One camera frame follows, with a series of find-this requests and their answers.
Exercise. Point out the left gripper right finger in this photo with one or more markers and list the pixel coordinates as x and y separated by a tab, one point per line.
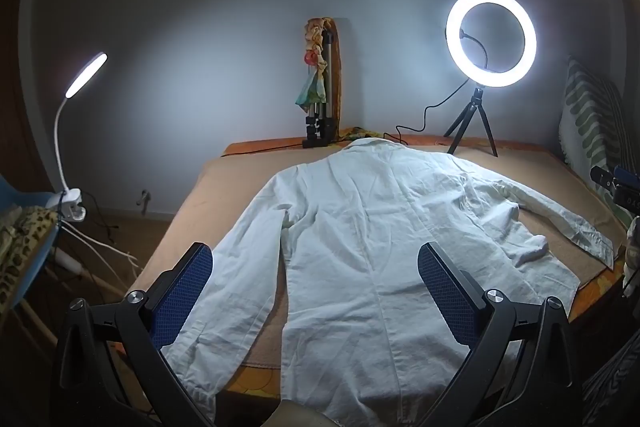
518	371

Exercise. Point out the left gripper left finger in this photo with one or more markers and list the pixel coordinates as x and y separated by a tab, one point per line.
143	323

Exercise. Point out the white shirt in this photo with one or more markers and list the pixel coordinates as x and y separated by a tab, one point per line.
364	343

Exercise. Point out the green patterned white pillow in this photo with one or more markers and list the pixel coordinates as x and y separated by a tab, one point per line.
593	132

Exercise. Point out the black striped cloth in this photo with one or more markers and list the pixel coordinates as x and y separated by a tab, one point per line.
611	396

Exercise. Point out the leopard print cloth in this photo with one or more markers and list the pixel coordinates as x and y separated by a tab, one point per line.
26	233

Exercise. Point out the white clip desk lamp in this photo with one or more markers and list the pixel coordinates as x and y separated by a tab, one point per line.
67	122

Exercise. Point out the blue chair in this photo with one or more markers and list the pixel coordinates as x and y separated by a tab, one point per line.
10	196

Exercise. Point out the colourful scarf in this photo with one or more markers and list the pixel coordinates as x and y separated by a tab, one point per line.
315	71

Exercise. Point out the orange wooden board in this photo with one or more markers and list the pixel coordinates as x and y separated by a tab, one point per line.
338	81

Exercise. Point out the wall valve fitting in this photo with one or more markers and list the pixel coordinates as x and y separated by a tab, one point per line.
143	202

